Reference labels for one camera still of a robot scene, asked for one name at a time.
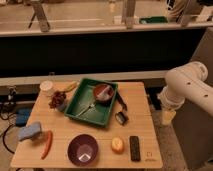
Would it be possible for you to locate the dark red grape bunch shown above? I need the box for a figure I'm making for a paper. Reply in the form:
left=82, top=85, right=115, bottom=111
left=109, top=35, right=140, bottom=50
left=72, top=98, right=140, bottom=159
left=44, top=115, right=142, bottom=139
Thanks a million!
left=49, top=91, right=66, bottom=109

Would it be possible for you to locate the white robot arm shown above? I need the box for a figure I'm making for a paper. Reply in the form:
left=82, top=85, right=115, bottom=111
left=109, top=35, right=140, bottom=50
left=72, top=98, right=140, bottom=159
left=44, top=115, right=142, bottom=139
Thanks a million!
left=158, top=61, right=213, bottom=126

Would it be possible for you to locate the white paper cup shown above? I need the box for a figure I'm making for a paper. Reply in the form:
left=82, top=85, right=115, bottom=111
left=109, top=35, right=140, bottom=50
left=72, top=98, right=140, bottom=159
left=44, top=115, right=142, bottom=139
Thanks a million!
left=40, top=81, right=54, bottom=96

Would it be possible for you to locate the wooden table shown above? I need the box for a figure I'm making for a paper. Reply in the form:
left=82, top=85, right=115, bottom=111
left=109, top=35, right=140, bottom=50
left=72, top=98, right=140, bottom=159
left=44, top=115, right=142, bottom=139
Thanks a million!
left=11, top=82, right=163, bottom=169

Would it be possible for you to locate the black tape measure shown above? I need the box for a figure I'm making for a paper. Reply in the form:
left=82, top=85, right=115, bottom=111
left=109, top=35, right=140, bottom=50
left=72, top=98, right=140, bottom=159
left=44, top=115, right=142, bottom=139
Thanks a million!
left=115, top=93, right=129, bottom=125

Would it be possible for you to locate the black remote control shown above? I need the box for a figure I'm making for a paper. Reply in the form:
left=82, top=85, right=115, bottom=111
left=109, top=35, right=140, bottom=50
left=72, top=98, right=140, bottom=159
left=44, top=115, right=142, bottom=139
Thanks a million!
left=129, top=136, right=141, bottom=161

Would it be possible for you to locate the yellow apple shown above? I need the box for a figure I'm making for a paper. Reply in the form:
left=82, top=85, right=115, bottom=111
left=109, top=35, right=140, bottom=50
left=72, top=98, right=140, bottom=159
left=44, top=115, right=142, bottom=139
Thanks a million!
left=111, top=137, right=124, bottom=154

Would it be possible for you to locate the red bowl in tray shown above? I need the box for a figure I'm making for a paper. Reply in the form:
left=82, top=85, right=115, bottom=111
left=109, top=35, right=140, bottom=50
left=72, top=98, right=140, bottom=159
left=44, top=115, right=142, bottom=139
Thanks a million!
left=93, top=84, right=114, bottom=103

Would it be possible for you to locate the silver fork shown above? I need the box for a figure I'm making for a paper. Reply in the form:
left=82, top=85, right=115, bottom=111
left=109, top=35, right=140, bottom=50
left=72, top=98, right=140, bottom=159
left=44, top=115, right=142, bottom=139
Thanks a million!
left=76, top=103, right=95, bottom=117

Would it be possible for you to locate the green plastic tray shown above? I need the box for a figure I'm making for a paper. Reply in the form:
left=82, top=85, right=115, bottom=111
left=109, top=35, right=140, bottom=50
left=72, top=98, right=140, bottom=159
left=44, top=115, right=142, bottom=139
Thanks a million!
left=64, top=78, right=118, bottom=127

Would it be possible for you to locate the purple bowl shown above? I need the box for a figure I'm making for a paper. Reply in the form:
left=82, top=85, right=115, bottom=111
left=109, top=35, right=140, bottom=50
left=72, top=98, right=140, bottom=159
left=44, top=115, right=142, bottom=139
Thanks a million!
left=67, top=134, right=99, bottom=166

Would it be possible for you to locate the yellow banana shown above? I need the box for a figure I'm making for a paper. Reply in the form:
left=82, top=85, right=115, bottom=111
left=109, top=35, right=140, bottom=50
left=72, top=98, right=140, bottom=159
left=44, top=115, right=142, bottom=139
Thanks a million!
left=63, top=82, right=78, bottom=92

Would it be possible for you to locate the grey small plate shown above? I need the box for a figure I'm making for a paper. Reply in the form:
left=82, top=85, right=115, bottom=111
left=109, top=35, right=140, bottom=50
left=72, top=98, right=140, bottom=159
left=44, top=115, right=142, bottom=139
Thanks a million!
left=56, top=101, right=68, bottom=112

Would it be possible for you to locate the blue sponge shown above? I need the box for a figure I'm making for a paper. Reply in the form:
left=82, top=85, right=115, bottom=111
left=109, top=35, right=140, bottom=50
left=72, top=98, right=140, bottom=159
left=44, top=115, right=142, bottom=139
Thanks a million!
left=18, top=122, right=42, bottom=141

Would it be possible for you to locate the blue box on floor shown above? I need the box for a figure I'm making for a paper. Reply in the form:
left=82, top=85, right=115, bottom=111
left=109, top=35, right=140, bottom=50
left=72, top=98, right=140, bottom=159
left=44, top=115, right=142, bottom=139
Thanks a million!
left=15, top=108, right=32, bottom=127

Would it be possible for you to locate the black cable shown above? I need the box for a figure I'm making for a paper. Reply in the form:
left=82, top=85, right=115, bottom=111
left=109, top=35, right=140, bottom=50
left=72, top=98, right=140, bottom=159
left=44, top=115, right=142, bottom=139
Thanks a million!
left=1, top=123, right=18, bottom=154

